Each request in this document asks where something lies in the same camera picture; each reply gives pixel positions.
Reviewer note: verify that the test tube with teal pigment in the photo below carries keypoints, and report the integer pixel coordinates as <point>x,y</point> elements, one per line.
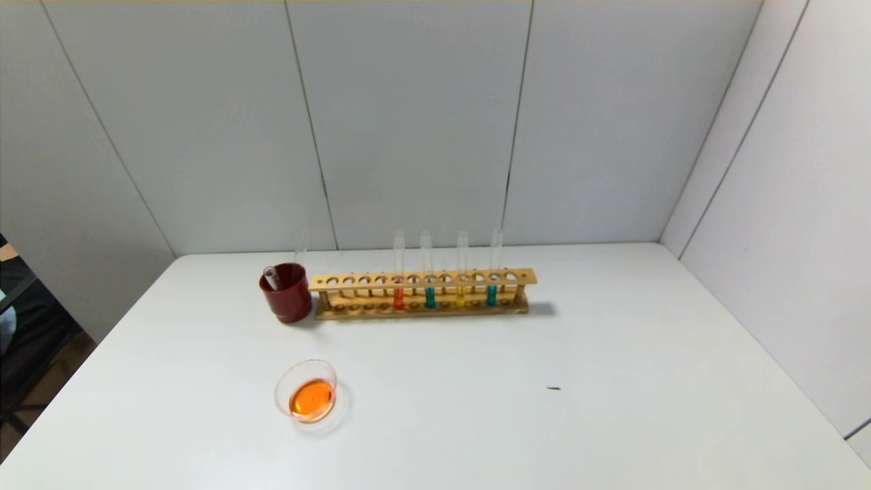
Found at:
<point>491,296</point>
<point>429,297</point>

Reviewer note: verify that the wooden test tube rack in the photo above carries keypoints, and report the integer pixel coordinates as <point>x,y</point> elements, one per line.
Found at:
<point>527,276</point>

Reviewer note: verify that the dark background furniture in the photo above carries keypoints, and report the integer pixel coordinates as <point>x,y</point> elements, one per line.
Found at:
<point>27,327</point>

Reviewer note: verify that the dark red cup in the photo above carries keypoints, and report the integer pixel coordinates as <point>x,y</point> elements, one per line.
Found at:
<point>289,303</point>

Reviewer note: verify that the test tube with yellow pigment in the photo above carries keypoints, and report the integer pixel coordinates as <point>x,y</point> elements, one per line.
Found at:
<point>461,297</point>
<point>271,276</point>

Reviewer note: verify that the clear glass dish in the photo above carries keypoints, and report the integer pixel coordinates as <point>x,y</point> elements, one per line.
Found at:
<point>313,401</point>

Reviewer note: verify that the test tube with red pigment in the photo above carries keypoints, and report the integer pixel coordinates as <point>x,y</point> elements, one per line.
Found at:
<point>301,248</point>
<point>399,299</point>

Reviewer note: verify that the tan cardboard piece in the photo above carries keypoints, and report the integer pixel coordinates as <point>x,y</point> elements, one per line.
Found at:
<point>7,253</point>

